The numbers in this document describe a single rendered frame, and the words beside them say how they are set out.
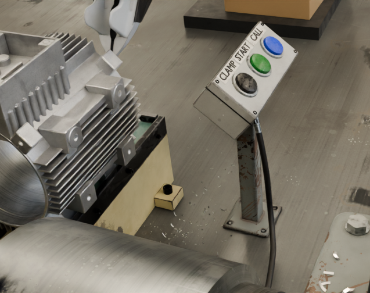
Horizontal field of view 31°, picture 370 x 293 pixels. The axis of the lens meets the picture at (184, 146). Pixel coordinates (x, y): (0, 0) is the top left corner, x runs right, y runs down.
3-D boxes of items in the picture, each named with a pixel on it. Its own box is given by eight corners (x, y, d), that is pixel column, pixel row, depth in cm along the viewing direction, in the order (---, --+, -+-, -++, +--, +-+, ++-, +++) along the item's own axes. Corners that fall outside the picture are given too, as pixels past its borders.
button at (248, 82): (245, 104, 81) (253, 95, 79) (226, 88, 81) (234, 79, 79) (254, 91, 83) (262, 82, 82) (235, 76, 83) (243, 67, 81)
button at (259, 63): (259, 83, 84) (267, 75, 83) (241, 68, 84) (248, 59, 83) (267, 72, 86) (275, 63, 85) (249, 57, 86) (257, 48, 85)
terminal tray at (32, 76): (14, 145, 74) (-3, 89, 70) (-57, 129, 78) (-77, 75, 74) (74, 91, 82) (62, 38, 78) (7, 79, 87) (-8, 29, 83)
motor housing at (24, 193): (73, 253, 81) (37, 124, 70) (-45, 218, 89) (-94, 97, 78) (150, 159, 95) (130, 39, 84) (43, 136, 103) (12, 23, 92)
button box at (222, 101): (234, 142, 82) (258, 117, 78) (190, 105, 82) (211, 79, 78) (279, 74, 94) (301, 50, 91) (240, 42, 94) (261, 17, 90)
